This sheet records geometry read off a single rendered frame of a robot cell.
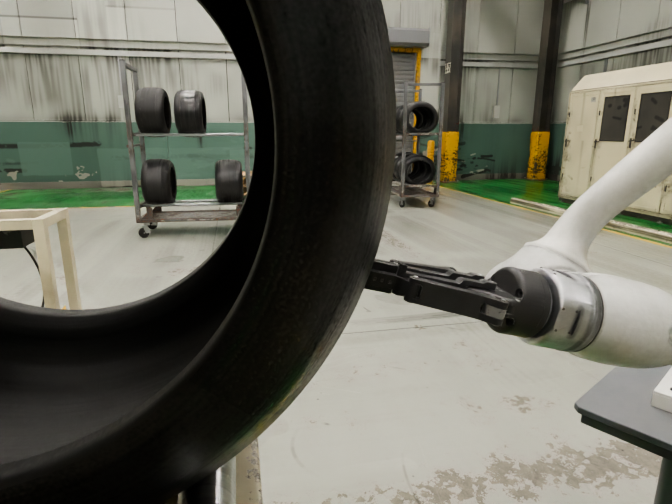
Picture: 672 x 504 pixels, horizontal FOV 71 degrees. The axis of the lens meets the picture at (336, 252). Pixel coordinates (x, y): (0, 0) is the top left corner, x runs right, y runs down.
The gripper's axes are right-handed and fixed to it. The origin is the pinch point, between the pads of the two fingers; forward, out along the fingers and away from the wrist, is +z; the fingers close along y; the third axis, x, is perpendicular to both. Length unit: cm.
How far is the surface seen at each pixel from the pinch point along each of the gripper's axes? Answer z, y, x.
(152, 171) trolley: 93, -525, 55
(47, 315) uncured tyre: 30.8, -10.4, 14.3
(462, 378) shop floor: -116, -150, 79
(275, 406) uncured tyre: 8.7, 15.7, 6.8
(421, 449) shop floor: -77, -103, 88
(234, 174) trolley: 5, -519, 37
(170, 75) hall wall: 169, -1097, -91
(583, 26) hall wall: -700, -999, -435
